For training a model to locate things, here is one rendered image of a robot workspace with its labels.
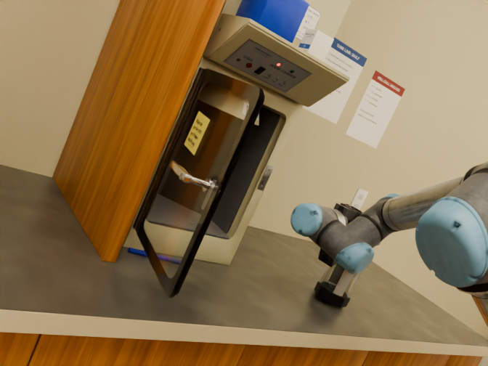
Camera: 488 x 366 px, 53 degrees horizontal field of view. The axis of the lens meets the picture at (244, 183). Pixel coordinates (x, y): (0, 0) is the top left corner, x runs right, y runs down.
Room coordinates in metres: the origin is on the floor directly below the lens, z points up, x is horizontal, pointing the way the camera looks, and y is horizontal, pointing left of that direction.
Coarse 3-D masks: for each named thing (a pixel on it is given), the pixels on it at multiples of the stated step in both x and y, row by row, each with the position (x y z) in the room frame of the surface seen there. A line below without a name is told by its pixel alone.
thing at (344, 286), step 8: (336, 264) 1.35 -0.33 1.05; (328, 272) 1.36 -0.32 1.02; (336, 272) 1.34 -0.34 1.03; (344, 272) 1.33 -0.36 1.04; (360, 272) 1.35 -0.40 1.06; (320, 280) 1.38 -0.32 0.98; (328, 280) 1.34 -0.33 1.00; (336, 280) 1.33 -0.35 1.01; (344, 280) 1.33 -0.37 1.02; (352, 280) 1.34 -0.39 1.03; (328, 288) 1.34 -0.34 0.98; (336, 288) 1.33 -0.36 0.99; (344, 288) 1.33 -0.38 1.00; (352, 288) 1.35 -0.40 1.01; (344, 296) 1.34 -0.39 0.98
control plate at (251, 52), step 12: (240, 48) 1.06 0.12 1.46; (252, 48) 1.06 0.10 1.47; (264, 48) 1.07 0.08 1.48; (228, 60) 1.08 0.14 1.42; (240, 60) 1.09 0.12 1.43; (252, 60) 1.09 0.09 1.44; (264, 60) 1.10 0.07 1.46; (276, 60) 1.10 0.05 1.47; (252, 72) 1.13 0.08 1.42; (264, 72) 1.13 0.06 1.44; (276, 72) 1.14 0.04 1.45; (288, 72) 1.14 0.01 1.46; (300, 72) 1.15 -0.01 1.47; (276, 84) 1.17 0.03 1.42; (288, 84) 1.18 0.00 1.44
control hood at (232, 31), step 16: (224, 16) 1.08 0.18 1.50; (224, 32) 1.05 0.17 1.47; (240, 32) 1.02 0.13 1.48; (256, 32) 1.03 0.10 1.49; (272, 32) 1.04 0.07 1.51; (208, 48) 1.08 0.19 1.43; (224, 48) 1.05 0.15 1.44; (272, 48) 1.07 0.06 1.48; (288, 48) 1.08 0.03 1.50; (224, 64) 1.09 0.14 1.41; (304, 64) 1.13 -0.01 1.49; (320, 64) 1.14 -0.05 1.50; (256, 80) 1.15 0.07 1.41; (304, 80) 1.17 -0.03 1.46; (320, 80) 1.18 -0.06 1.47; (336, 80) 1.19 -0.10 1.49; (288, 96) 1.22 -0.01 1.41; (304, 96) 1.23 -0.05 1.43; (320, 96) 1.23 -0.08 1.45
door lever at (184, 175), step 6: (174, 162) 0.89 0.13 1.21; (174, 168) 0.87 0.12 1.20; (180, 168) 0.85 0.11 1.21; (180, 174) 0.83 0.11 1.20; (186, 174) 0.83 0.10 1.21; (186, 180) 0.83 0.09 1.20; (192, 180) 0.83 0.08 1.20; (198, 180) 0.84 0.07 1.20; (204, 180) 0.85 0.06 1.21; (210, 180) 0.85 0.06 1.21; (204, 186) 0.85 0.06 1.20; (210, 186) 0.84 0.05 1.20
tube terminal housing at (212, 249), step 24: (240, 0) 1.11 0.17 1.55; (312, 0) 1.22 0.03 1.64; (336, 0) 1.26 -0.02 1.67; (216, 24) 1.09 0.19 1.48; (336, 24) 1.28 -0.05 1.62; (288, 120) 1.27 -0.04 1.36; (264, 168) 1.27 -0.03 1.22; (240, 216) 1.30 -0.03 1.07; (216, 240) 1.24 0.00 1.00; (240, 240) 1.29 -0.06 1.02
